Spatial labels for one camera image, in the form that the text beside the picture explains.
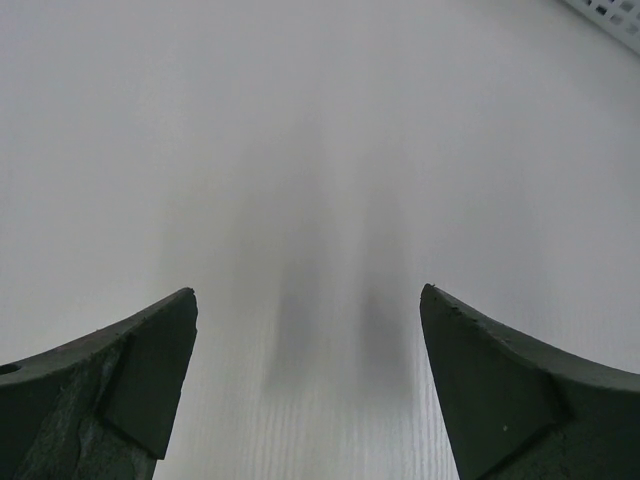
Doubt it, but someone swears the white plastic laundry basket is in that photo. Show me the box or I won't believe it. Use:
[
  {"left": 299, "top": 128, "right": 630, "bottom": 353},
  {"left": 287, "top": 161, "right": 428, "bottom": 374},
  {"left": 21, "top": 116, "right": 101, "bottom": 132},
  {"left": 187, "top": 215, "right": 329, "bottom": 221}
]
[{"left": 559, "top": 0, "right": 640, "bottom": 58}]

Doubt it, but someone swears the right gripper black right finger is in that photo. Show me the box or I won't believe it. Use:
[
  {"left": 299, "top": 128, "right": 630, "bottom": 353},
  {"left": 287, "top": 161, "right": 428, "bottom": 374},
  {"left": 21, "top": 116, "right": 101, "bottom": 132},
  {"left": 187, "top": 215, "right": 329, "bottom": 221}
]
[{"left": 420, "top": 284, "right": 639, "bottom": 479}]

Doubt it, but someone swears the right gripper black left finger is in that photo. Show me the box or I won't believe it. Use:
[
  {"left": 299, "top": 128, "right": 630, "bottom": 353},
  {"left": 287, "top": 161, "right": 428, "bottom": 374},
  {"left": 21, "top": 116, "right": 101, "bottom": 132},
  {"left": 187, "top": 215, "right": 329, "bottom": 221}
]
[{"left": 1, "top": 288, "right": 198, "bottom": 479}]

